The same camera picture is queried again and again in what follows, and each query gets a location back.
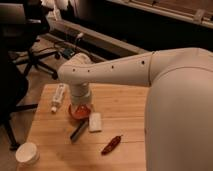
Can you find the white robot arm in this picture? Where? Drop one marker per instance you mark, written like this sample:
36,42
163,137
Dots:
179,106

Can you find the white rectangular sponge block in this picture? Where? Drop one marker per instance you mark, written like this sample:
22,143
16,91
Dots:
95,123

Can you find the orange-red bowl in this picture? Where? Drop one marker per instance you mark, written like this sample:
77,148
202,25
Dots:
79,112

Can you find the red chili pepper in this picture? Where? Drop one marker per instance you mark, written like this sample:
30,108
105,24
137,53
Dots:
111,145

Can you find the black office chair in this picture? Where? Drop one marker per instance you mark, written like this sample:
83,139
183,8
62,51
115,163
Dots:
22,21

